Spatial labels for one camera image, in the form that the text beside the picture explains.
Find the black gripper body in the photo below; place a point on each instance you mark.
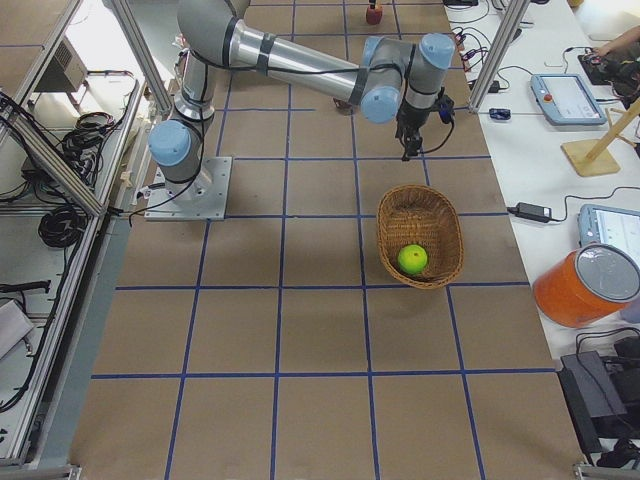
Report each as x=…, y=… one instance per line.
x=413, y=120

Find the orange bucket with lid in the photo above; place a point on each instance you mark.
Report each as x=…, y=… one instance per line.
x=590, y=283

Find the red yellow apple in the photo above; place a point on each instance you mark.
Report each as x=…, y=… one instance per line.
x=374, y=14

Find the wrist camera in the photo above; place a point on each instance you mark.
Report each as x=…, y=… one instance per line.
x=445, y=107

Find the green apple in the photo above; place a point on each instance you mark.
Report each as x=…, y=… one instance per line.
x=412, y=259

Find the dark red apple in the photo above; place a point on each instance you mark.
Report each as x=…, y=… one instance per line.
x=343, y=107

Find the black power adapter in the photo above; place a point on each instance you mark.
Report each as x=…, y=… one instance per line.
x=532, y=212

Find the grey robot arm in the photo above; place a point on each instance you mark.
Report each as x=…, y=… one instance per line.
x=395, y=81

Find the woven wicker basket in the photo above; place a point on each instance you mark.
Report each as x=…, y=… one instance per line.
x=421, y=215

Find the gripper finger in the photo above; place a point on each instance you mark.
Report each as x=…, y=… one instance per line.
x=412, y=148

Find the blue teach pendant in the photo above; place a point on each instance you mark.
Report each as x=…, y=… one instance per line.
x=608, y=225
x=565, y=100

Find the wooden stand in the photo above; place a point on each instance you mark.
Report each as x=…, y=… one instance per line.
x=591, y=157

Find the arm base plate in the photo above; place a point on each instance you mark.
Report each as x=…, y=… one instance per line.
x=205, y=199

